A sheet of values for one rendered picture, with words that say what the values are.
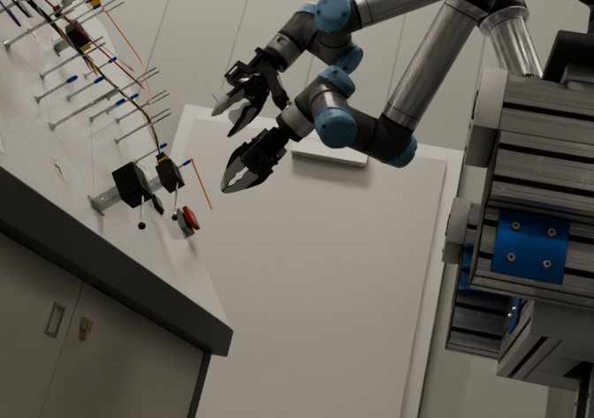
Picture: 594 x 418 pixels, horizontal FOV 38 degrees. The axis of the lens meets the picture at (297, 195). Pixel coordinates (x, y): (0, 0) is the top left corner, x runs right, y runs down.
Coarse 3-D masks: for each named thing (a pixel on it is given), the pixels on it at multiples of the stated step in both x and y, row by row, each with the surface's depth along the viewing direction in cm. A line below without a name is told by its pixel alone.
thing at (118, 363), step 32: (96, 320) 155; (128, 320) 165; (64, 352) 146; (96, 352) 156; (128, 352) 166; (160, 352) 178; (192, 352) 192; (64, 384) 147; (96, 384) 157; (128, 384) 168; (160, 384) 180; (192, 384) 194; (64, 416) 148; (96, 416) 158; (128, 416) 169; (160, 416) 181
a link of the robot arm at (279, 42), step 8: (272, 40) 197; (280, 40) 196; (288, 40) 196; (272, 48) 196; (280, 48) 195; (288, 48) 195; (296, 48) 196; (288, 56) 196; (296, 56) 197; (288, 64) 197
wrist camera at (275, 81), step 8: (264, 72) 194; (272, 72) 193; (272, 80) 192; (280, 80) 195; (272, 88) 191; (280, 88) 190; (272, 96) 190; (280, 96) 189; (288, 96) 192; (280, 104) 190
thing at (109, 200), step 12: (120, 168) 153; (132, 168) 152; (120, 180) 152; (132, 180) 151; (144, 180) 154; (108, 192) 153; (120, 192) 151; (132, 192) 150; (144, 192) 151; (96, 204) 153; (108, 204) 154; (132, 204) 153; (144, 228) 149
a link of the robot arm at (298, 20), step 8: (304, 8) 198; (312, 8) 198; (296, 16) 198; (304, 16) 197; (312, 16) 197; (288, 24) 197; (296, 24) 197; (304, 24) 196; (312, 24) 196; (280, 32) 197; (288, 32) 196; (296, 32) 196; (304, 32) 196; (312, 32) 196; (296, 40) 196; (304, 40) 197; (304, 48) 198
